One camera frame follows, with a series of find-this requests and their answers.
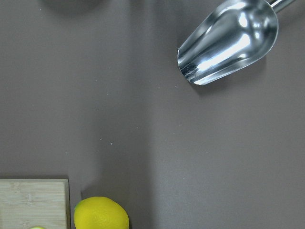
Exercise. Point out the wooden cutting board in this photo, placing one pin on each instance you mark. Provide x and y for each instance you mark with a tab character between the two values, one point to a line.
26	203

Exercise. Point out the yellow lemon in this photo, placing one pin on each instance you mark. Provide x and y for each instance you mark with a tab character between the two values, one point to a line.
100	213

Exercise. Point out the metal scoop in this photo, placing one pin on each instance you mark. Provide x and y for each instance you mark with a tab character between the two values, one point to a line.
233	36

